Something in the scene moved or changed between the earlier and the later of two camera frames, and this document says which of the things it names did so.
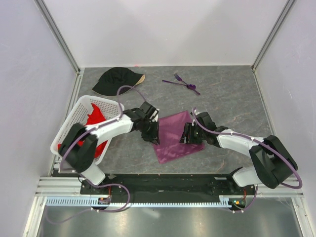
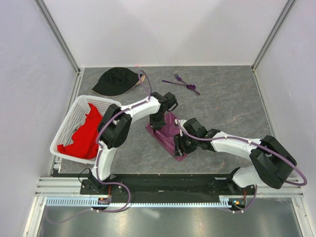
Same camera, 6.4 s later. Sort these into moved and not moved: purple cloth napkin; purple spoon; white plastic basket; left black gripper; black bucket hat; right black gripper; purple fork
Moved: left black gripper; purple cloth napkin; right black gripper
Not moved: purple fork; black bucket hat; purple spoon; white plastic basket
